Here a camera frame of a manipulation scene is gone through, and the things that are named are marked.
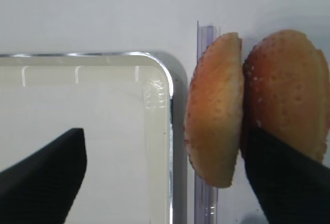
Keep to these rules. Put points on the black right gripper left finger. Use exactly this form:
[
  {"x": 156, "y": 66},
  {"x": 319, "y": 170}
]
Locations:
[{"x": 42, "y": 187}]

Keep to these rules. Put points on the white rectangular serving tray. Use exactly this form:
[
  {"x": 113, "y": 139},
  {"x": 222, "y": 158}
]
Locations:
[{"x": 130, "y": 106}]

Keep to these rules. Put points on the sesame bun top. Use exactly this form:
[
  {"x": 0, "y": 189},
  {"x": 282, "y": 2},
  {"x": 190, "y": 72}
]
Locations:
[{"x": 286, "y": 92}]

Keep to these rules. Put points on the right clear plastic rack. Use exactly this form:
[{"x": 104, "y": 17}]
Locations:
[{"x": 205, "y": 196}]

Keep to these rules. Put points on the far upright bun top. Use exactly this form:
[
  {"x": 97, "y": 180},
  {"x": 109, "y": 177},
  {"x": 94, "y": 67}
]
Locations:
[{"x": 214, "y": 111}]

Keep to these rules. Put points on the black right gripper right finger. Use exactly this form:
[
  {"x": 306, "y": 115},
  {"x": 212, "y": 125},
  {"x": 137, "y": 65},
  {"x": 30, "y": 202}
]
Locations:
[{"x": 289, "y": 186}]

